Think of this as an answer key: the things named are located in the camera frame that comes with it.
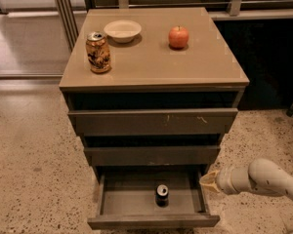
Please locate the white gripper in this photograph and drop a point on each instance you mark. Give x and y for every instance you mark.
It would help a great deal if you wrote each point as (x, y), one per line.
(224, 180)

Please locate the blue pepsi can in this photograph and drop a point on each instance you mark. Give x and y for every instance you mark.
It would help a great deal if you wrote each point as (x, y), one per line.
(161, 195)

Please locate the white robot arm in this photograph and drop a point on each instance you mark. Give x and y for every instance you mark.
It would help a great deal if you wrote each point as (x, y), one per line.
(261, 177)

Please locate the grey top drawer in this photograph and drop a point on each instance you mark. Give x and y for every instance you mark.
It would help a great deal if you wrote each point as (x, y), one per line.
(161, 122)

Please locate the grey open bottom drawer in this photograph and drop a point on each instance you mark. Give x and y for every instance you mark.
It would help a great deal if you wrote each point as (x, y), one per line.
(127, 201)

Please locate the grey drawer cabinet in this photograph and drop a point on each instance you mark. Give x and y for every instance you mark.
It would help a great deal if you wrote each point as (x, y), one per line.
(148, 73)

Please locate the grey middle drawer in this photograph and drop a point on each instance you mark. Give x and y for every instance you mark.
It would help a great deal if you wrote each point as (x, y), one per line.
(152, 155)

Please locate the gold patterned drink can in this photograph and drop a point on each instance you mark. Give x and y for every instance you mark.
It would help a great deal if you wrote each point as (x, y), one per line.
(98, 54)

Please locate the red apple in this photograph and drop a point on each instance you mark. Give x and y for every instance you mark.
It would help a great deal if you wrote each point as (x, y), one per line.
(178, 37)

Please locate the white bowl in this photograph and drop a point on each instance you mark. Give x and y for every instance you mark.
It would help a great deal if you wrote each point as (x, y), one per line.
(122, 31)

